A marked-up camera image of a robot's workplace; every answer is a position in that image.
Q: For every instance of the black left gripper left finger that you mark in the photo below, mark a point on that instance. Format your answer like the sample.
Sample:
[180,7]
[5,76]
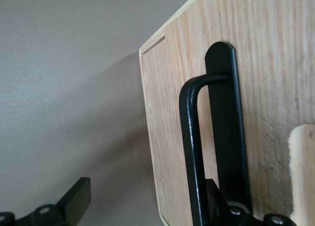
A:
[72,203]

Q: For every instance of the light wooden drawer front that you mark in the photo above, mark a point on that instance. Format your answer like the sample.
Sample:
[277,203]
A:
[167,117]

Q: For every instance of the pale beige fuzzy piece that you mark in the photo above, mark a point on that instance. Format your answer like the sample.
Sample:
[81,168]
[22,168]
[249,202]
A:
[304,167]

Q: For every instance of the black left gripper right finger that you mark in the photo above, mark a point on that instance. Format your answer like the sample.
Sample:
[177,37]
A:
[219,211]

